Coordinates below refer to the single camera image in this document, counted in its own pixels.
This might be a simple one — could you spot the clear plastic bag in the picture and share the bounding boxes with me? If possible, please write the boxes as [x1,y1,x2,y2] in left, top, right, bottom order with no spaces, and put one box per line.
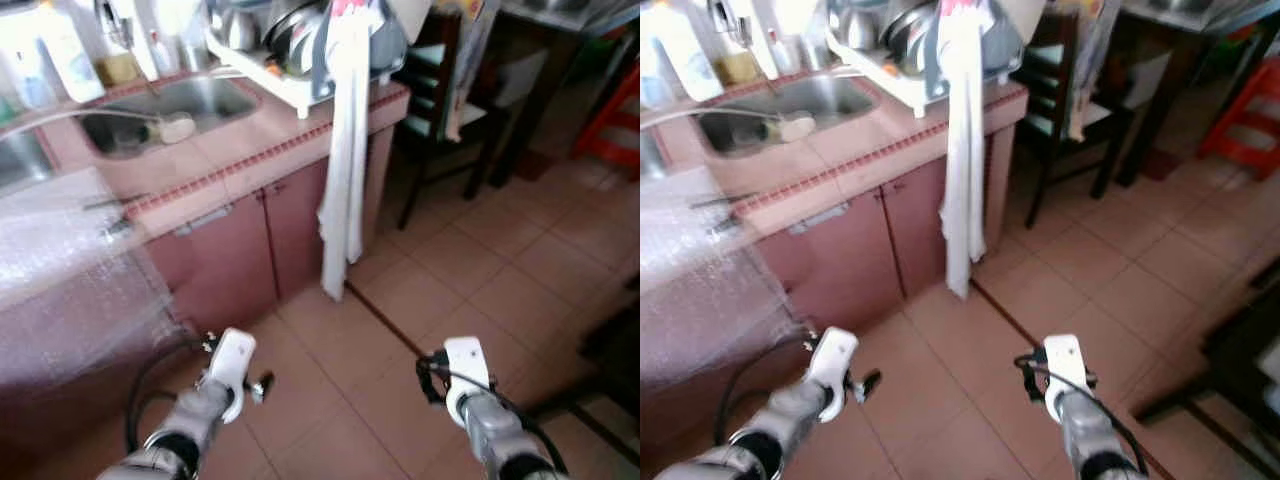
[1065,0,1123,143]
[443,0,501,143]

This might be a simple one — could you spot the red plastic stool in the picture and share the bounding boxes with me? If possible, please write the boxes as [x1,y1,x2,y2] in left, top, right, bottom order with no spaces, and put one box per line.
[573,58,641,173]
[1196,55,1280,183]

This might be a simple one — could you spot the dark wooden chair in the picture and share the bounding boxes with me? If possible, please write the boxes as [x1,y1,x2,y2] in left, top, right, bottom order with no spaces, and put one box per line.
[1013,8,1173,231]
[393,8,549,233]

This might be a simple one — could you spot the clear bubble wrap sheet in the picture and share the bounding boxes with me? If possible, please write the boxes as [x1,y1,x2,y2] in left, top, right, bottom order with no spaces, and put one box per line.
[640,165,813,401]
[0,168,198,393]

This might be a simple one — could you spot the black knife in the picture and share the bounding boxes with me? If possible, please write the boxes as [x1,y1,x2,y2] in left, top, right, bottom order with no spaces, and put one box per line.
[690,192,761,211]
[83,192,153,213]

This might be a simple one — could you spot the small steel pot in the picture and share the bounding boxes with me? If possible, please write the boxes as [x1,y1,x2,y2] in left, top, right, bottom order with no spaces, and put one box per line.
[213,3,264,53]
[833,0,886,51]

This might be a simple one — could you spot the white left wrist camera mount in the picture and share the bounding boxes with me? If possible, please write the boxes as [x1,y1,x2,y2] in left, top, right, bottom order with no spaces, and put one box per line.
[203,327,259,424]
[805,326,861,424]

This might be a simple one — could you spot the white hanging towel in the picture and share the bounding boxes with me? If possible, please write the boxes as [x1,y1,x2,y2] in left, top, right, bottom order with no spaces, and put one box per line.
[317,0,387,302]
[937,0,1003,300]

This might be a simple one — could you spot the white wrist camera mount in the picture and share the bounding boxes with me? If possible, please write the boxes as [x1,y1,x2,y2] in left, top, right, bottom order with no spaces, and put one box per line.
[805,326,861,424]
[203,327,259,424]
[1042,334,1093,423]
[442,336,494,428]

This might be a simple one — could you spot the large steel pot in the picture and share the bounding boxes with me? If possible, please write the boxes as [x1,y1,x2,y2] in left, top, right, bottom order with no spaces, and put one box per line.
[262,0,336,79]
[885,0,951,76]

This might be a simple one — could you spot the pink cabinet door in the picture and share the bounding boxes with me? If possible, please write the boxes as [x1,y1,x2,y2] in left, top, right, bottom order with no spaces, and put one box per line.
[880,155,953,301]
[150,192,273,333]
[768,195,898,333]
[262,157,336,303]

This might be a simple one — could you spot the white dish rack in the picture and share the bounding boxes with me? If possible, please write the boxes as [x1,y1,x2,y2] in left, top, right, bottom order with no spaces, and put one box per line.
[204,0,413,121]
[824,0,1033,119]

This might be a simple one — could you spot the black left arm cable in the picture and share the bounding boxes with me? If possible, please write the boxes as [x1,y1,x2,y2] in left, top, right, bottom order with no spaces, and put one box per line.
[712,330,823,446]
[124,335,223,456]

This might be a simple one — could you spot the dark furniture frame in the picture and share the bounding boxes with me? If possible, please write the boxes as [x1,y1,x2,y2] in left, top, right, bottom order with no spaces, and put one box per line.
[528,270,641,471]
[1135,270,1280,471]

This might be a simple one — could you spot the dark table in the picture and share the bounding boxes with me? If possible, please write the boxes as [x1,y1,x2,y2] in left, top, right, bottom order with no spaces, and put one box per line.
[1110,0,1280,191]
[488,0,641,191]

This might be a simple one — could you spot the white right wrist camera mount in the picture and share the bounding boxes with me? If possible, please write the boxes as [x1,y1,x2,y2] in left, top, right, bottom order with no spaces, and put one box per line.
[442,336,494,428]
[1042,334,1093,423]

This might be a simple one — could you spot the yellow sponge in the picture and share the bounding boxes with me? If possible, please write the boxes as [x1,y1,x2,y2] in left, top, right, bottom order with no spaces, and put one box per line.
[97,52,142,88]
[717,50,763,86]

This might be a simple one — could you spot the small white cup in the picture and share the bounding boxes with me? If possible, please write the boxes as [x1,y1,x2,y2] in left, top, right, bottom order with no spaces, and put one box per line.
[153,112,199,145]
[778,112,819,144]

